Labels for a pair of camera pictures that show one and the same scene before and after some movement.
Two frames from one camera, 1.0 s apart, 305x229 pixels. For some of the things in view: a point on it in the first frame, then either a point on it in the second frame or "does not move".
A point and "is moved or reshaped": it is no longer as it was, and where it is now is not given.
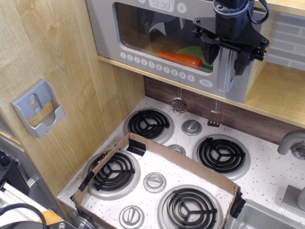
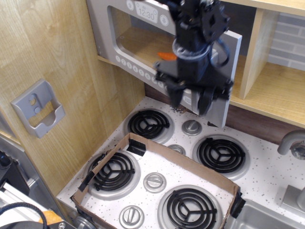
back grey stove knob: (191, 128) does not move
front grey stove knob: (131, 217) does not move
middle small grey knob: (177, 148) does not move
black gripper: (235, 33) to (192, 68)
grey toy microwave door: (157, 36) is moved or reshaped
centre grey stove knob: (154, 182) does not move
